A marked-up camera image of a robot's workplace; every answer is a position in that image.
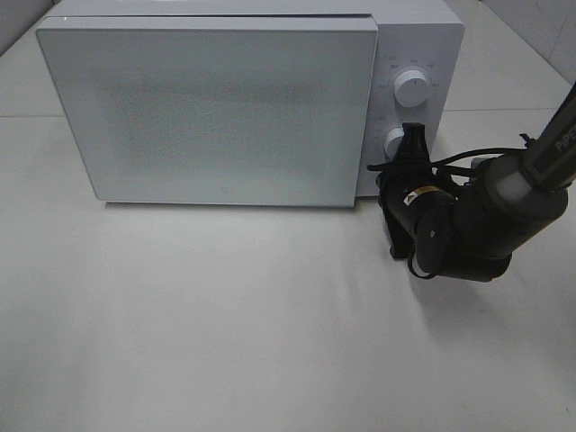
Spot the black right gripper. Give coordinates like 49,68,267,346
376,122,455,259

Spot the white timer knob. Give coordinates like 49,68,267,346
383,127,404,160

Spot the white microwave door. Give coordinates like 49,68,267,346
37,16,377,207

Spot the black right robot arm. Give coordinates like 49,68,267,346
367,91,575,282

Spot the upper white power knob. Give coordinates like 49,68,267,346
392,67,430,108

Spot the white microwave oven body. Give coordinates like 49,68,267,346
36,1,464,201

